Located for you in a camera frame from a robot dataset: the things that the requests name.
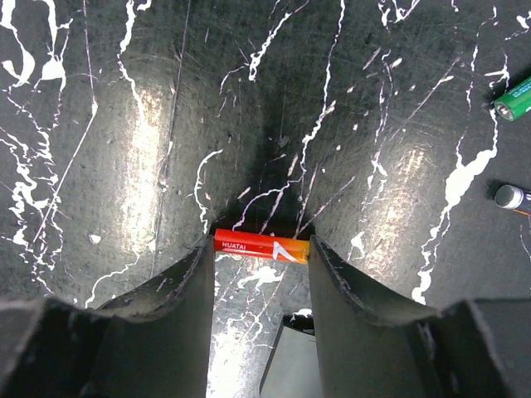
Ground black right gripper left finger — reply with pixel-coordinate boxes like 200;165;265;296
1;235;214;397

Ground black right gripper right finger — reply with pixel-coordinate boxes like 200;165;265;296
309;236;530;397

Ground black remote battery cover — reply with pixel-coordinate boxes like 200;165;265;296
259;312;323;398

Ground red orange battery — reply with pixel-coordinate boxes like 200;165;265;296
214;229;310;264

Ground green battery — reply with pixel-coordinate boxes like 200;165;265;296
494;77;531;122

